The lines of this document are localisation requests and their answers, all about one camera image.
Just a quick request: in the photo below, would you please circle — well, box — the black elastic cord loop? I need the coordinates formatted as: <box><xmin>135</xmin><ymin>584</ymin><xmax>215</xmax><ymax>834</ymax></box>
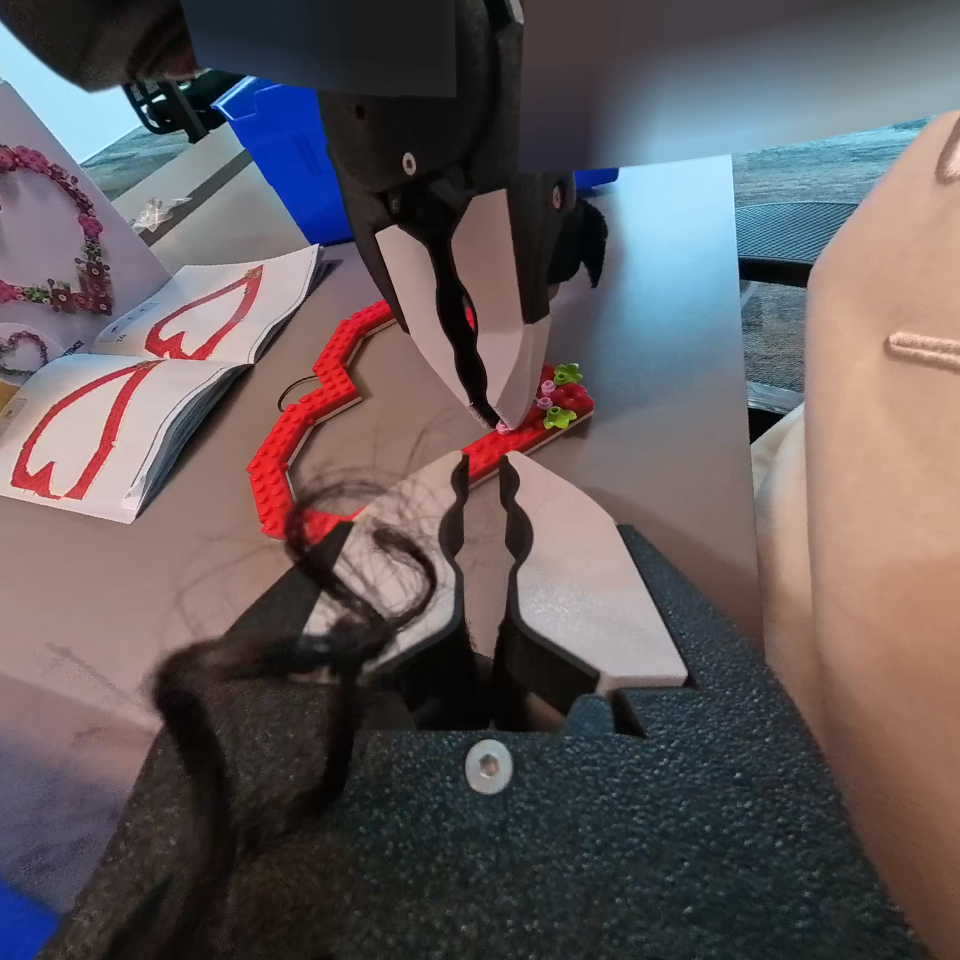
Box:
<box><xmin>276</xmin><ymin>375</ymin><xmax>325</xmax><ymax>415</ymax></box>

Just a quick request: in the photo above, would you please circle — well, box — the black mesh office chair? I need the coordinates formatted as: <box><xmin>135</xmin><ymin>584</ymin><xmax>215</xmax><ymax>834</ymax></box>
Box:
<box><xmin>733</xmin><ymin>198</ymin><xmax>864</xmax><ymax>288</ymax></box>

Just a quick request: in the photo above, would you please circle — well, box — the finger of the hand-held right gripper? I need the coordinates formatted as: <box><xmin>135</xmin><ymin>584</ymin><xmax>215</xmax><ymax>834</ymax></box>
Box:
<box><xmin>448</xmin><ymin>187</ymin><xmax>554</xmax><ymax>432</ymax></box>
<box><xmin>375</xmin><ymin>223</ymin><xmax>498</xmax><ymax>426</ymax></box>

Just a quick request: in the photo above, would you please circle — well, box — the grey desk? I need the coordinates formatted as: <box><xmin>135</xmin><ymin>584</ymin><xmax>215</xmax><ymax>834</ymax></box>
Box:
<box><xmin>0</xmin><ymin>135</ymin><xmax>762</xmax><ymax>931</ymax></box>

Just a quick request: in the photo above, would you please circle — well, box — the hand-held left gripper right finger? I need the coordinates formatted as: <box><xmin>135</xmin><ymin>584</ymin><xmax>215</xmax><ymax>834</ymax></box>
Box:
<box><xmin>491</xmin><ymin>450</ymin><xmax>691</xmax><ymax>721</ymax></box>

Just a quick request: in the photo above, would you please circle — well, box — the person's beige top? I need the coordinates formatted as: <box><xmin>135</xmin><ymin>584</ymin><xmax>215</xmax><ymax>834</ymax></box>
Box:
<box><xmin>750</xmin><ymin>112</ymin><xmax>960</xmax><ymax>960</ymax></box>

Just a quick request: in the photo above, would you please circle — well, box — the white instruction booklet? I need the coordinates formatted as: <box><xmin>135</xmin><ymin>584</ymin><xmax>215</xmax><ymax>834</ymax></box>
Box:
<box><xmin>0</xmin><ymin>243</ymin><xmax>327</xmax><ymax>526</ymax></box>

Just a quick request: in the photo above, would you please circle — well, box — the clear plastic wrapper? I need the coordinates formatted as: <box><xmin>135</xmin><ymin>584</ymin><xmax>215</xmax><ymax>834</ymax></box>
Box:
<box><xmin>129</xmin><ymin>196</ymin><xmax>192</xmax><ymax>230</ymax></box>

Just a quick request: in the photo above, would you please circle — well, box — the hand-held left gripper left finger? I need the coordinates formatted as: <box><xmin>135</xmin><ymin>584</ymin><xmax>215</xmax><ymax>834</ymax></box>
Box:
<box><xmin>296</xmin><ymin>450</ymin><xmax>472</xmax><ymax>684</ymax></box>

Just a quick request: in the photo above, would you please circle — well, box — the white and yellow set box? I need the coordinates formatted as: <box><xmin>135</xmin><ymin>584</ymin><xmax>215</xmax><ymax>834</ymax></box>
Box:
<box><xmin>0</xmin><ymin>75</ymin><xmax>170</xmax><ymax>391</ymax></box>

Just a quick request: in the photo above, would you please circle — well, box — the red brick heart frame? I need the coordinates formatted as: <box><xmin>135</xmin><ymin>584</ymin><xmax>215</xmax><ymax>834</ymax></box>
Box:
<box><xmin>246</xmin><ymin>300</ymin><xmax>597</xmax><ymax>541</ymax></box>

